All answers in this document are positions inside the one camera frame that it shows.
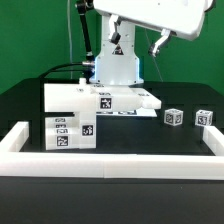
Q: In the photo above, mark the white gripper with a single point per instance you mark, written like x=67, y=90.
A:
x=183, y=18

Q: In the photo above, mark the white chair back frame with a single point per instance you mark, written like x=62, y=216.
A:
x=83, y=97

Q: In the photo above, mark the white chair seat block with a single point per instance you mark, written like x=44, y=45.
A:
x=86, y=122

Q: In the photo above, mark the white tagged cube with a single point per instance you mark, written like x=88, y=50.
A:
x=203, y=118
x=173, y=117

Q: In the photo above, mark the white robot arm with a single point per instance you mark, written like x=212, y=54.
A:
x=117, y=63

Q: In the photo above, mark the white tag marker sheet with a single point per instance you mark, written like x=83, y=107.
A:
x=141, y=112

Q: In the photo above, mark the white U-shaped fence frame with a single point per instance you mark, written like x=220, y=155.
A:
x=15, y=162

